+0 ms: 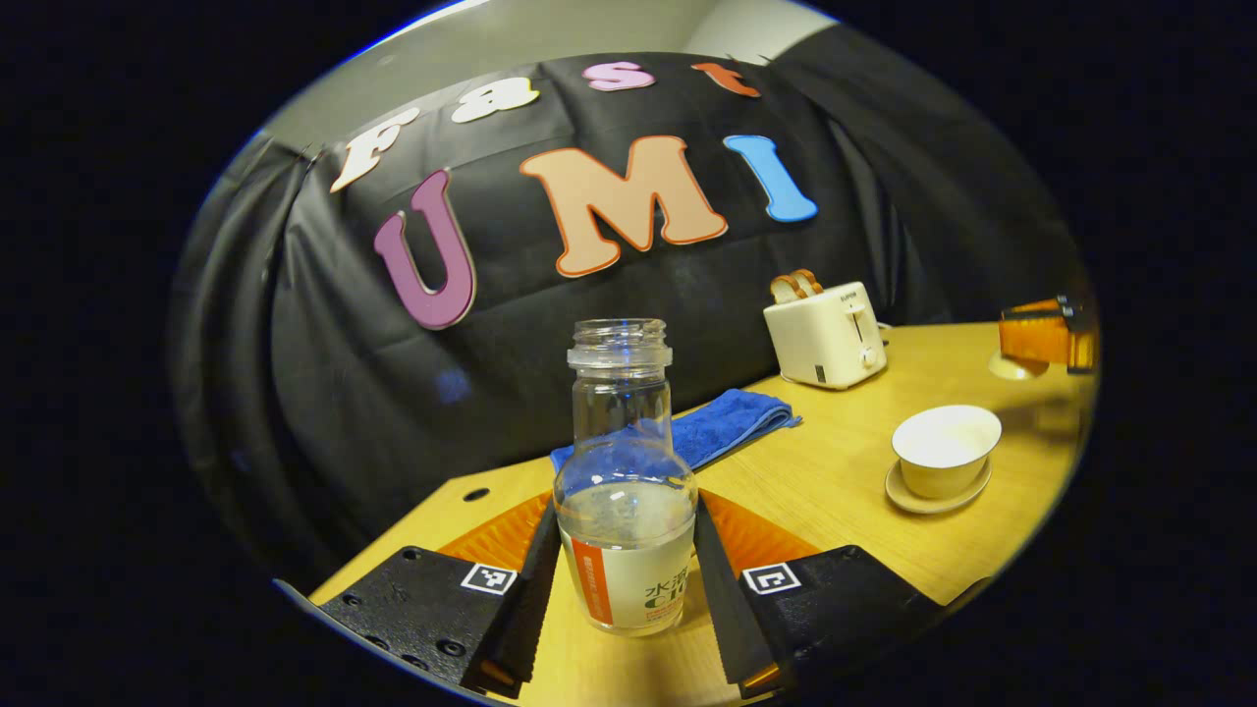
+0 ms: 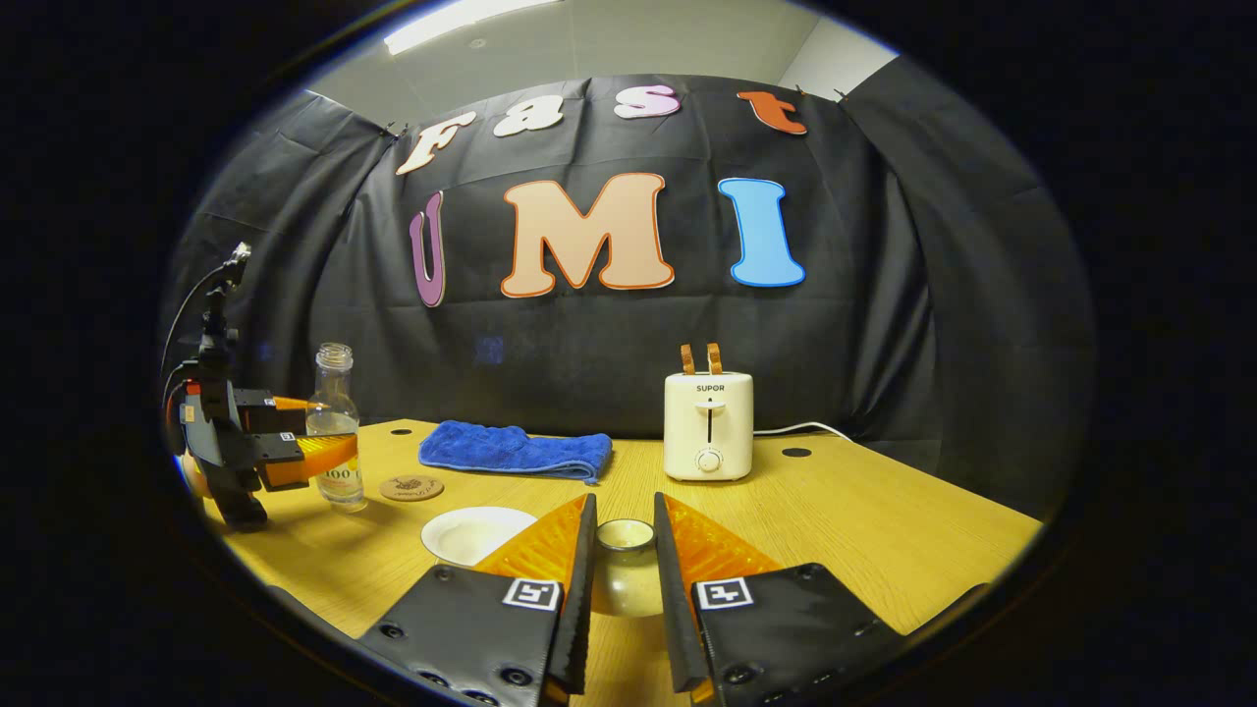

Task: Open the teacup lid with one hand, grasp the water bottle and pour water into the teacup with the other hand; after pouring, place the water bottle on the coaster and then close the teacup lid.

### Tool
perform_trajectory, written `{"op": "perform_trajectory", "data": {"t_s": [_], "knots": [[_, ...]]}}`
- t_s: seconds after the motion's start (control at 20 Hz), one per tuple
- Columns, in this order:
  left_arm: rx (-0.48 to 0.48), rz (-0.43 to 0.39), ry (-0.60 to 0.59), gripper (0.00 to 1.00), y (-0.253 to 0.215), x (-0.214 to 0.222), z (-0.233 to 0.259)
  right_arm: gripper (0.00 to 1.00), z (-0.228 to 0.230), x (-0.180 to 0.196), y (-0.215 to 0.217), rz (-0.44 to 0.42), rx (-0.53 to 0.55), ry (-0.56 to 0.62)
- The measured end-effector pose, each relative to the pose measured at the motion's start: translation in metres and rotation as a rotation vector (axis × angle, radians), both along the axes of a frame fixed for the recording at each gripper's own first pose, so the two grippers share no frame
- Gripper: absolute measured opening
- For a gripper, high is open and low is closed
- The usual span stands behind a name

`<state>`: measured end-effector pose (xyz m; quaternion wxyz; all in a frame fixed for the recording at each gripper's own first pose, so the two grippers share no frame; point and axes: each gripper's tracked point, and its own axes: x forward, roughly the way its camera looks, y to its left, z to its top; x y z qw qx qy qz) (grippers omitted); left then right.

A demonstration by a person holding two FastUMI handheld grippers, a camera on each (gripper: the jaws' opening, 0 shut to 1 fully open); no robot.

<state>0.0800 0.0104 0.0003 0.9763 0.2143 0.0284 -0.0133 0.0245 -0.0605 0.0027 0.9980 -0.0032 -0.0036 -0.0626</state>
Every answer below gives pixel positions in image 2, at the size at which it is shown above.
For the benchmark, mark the cream toaster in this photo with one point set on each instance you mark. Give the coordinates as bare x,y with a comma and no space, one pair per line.
707,427

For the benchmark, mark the round brown coaster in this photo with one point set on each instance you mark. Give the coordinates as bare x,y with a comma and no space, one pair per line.
411,488

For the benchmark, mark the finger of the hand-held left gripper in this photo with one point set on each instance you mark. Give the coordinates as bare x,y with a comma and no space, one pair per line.
314,457
253,403

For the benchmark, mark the black backdrop cloth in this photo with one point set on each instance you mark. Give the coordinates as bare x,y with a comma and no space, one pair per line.
589,344

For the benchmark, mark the clear water bottle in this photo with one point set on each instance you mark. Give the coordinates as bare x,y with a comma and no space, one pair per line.
334,393

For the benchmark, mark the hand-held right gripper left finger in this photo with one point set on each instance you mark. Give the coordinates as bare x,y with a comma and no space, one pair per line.
579,609

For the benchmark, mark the blue towel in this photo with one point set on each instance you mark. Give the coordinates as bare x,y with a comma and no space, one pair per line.
511,450

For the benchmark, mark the cream teacup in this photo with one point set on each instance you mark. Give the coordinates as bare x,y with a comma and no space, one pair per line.
471,535

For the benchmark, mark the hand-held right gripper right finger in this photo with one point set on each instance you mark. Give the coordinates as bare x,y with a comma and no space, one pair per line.
670,609

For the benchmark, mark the cream teacup lid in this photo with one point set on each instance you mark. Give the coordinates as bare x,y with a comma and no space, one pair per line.
626,579

